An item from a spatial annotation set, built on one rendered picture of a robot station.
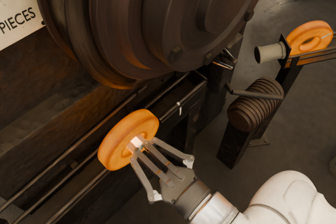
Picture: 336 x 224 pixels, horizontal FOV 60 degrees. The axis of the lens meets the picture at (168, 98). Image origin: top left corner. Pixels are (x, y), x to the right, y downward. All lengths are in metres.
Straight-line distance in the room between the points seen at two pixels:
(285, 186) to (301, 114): 1.18
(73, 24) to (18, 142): 0.33
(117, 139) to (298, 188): 0.37
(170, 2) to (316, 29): 0.73
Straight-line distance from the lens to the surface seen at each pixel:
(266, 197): 0.64
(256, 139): 1.63
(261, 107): 1.11
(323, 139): 1.78
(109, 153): 0.60
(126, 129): 0.58
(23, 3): 0.53
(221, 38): 0.58
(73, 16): 0.41
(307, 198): 0.65
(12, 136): 0.68
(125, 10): 0.41
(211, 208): 0.56
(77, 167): 0.82
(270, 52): 1.05
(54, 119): 0.67
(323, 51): 1.13
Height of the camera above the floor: 1.41
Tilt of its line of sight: 56 degrees down
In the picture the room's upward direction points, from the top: straight up
